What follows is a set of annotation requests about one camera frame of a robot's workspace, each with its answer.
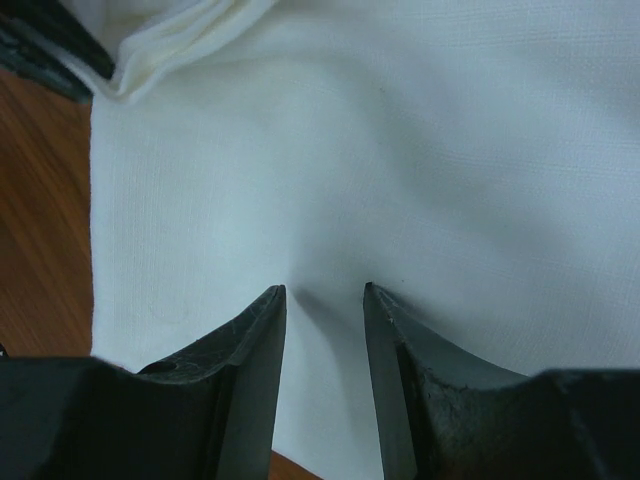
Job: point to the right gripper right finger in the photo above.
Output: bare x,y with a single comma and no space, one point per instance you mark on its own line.
444,413

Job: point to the white cloth napkin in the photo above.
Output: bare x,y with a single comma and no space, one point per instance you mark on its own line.
480,159

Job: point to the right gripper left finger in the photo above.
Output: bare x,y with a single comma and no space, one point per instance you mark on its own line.
205,412

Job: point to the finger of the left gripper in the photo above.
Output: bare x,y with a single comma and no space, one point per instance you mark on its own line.
34,36

